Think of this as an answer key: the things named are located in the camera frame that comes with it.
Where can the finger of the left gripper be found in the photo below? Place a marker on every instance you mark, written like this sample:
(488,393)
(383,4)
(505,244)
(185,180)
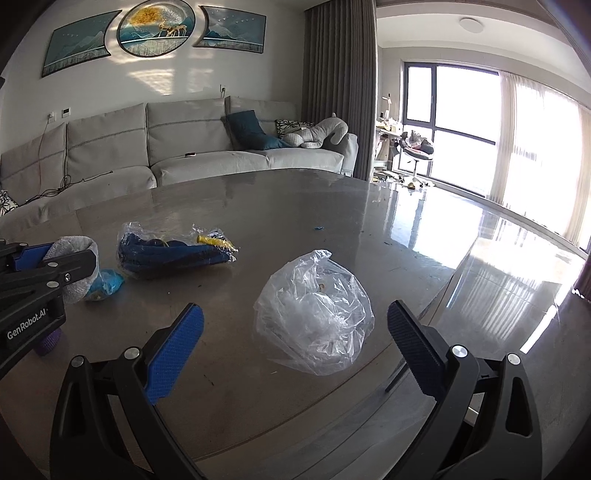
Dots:
(75,272)
(19,256)

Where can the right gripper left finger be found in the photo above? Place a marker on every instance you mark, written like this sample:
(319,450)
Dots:
(106,424)

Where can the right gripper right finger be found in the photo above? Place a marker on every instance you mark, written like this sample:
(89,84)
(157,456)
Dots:
(484,424)

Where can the grey mesh wrapper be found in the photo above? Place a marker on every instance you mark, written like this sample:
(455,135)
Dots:
(66,245)

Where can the light blue wrapper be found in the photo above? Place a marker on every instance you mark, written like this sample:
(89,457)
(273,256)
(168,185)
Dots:
(107,283)

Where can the blue cloth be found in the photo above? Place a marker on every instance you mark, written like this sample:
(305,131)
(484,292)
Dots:
(144,253)

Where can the clear plastic bag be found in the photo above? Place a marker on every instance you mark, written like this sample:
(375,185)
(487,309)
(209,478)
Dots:
(313,315)

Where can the floral cushion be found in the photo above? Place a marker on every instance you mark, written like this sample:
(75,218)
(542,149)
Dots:
(7,204)

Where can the light grey sofa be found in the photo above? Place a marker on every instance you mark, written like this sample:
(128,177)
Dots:
(130,150)

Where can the teal cushion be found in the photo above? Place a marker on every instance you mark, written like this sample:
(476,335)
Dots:
(245,130)

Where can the black white patterned cushion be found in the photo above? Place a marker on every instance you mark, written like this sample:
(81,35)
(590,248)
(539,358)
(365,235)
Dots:
(285,126)

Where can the white plush toy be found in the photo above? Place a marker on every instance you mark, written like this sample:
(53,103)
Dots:
(333,129)

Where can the black office chair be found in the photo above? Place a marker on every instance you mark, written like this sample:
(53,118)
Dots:
(420,149)

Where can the brown curtain left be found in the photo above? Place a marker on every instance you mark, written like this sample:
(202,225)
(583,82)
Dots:
(341,69)

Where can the left wall painting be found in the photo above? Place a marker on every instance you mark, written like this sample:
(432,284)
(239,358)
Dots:
(78,42)

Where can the round wall painting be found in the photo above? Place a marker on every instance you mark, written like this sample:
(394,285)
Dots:
(155,28)

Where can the right wall painting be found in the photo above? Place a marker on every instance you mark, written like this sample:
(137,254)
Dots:
(231,29)

